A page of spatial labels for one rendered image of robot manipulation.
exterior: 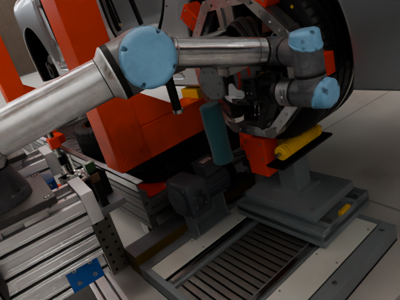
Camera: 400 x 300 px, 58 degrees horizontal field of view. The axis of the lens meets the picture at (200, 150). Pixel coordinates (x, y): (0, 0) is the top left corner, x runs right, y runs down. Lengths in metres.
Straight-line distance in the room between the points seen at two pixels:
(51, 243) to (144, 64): 0.51
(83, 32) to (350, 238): 1.37
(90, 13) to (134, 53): 0.89
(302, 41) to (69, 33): 0.95
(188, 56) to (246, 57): 0.15
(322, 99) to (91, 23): 1.00
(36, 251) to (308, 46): 0.80
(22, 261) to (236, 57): 0.71
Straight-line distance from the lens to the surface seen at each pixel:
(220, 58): 0.92
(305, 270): 1.54
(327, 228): 1.58
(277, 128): 1.38
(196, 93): 1.84
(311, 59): 0.90
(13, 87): 3.44
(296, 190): 1.71
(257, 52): 0.96
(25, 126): 0.74
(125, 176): 1.96
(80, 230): 0.98
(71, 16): 1.55
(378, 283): 1.60
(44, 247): 0.98
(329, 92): 0.91
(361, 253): 1.60
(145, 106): 1.68
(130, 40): 0.70
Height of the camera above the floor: 1.13
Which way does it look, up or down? 22 degrees down
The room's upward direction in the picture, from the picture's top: 16 degrees counter-clockwise
